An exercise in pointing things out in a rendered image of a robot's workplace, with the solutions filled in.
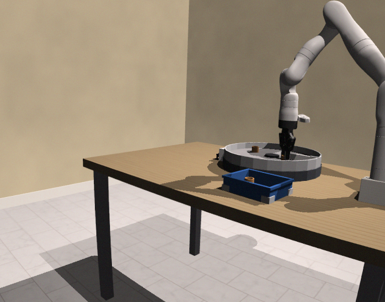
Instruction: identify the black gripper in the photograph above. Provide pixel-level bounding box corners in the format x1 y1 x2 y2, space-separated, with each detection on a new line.
278 120 298 160

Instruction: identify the blue crate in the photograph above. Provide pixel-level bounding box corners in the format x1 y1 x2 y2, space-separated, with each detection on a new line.
222 169 294 204

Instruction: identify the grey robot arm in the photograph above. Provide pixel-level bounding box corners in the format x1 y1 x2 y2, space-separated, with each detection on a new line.
279 1 385 182

